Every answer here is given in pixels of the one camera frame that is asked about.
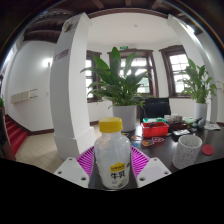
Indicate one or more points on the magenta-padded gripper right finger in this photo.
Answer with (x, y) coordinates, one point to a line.
(153, 170)

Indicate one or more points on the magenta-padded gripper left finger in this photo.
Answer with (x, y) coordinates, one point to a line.
(71, 170)

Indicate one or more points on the clear bottle with yellow cap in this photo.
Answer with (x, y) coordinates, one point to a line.
(111, 153)

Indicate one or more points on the colourful round badge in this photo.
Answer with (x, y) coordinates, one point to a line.
(136, 137)
(147, 142)
(135, 144)
(158, 139)

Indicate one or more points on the white speckled mug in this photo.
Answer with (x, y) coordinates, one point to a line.
(186, 153)

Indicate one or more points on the red plastic box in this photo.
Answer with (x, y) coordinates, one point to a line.
(155, 130)

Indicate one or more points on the flat black device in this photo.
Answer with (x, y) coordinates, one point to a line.
(181, 132)

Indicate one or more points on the green box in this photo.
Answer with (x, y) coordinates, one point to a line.
(152, 120)

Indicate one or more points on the brown tray of white packets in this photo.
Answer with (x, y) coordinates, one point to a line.
(173, 120)

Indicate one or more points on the black chair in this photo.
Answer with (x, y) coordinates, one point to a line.
(156, 108)

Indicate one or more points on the green potted plant white pot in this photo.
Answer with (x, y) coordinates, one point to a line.
(125, 115)
(200, 111)

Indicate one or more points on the dark grey dumbbell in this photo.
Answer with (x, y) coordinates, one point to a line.
(201, 123)

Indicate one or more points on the printed magazine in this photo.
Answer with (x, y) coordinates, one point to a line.
(212, 126)

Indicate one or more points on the dark wooden framed window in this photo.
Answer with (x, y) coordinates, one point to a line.
(176, 71)
(90, 73)

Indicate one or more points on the dark wooden double door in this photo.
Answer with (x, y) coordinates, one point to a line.
(145, 71)

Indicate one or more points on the green exit sign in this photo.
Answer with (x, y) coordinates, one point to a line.
(123, 48)

